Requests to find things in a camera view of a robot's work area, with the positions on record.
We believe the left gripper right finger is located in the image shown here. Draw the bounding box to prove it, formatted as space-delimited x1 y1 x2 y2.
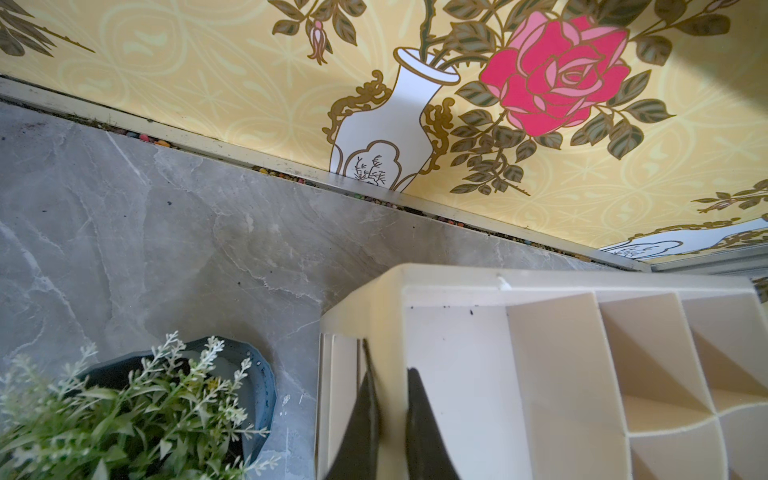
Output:
405 368 459 480

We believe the potted green plant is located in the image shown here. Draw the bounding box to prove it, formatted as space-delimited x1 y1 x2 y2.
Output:
1 333 281 479

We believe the beige drawer organizer cabinet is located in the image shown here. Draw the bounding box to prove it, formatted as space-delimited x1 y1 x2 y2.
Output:
315 264 767 479

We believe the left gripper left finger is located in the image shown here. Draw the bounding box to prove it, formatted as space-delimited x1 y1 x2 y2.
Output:
325 339 381 480

